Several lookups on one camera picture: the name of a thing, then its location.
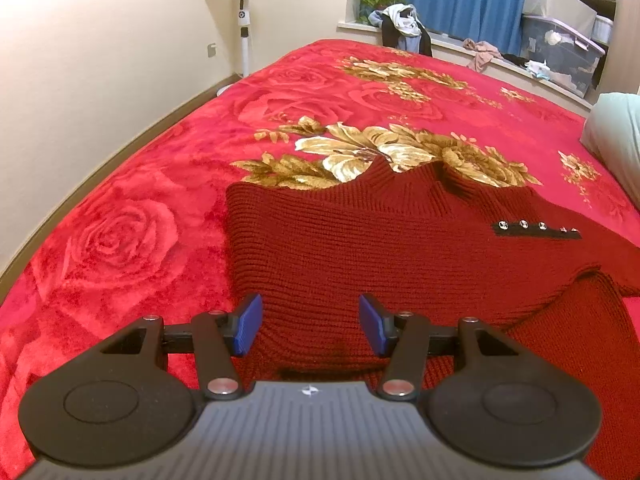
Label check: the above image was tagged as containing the dark red knit sweater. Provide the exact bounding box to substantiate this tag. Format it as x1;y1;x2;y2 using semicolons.
227;159;639;479

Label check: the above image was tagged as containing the pile of clothes on chair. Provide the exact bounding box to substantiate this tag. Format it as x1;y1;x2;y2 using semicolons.
368;3;433;56

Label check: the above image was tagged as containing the red floral bed blanket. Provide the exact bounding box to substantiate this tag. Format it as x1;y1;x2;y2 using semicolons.
1;40;639;479

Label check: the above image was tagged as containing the green folded duvet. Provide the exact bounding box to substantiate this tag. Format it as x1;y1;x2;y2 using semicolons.
580;92;640;208

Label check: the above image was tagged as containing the pink cloth on sill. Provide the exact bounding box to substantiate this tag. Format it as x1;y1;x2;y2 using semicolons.
462;38;503;73

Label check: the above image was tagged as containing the grey plastic storage bin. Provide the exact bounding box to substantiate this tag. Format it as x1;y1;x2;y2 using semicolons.
521;14;605;98

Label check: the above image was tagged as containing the green potted plant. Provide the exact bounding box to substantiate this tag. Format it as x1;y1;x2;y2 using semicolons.
356;0;406;24

